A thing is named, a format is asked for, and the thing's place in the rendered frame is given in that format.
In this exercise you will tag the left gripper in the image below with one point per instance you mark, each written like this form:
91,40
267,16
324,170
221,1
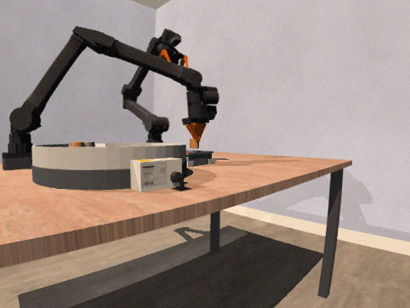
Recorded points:
172,56

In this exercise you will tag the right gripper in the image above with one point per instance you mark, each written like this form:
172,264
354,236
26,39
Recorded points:
197,124

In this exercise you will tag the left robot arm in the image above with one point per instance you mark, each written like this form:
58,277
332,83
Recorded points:
152,122

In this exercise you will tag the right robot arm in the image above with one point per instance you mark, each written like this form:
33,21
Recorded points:
28,118

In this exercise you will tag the divided red and yellow tray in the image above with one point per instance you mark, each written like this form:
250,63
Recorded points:
199,157

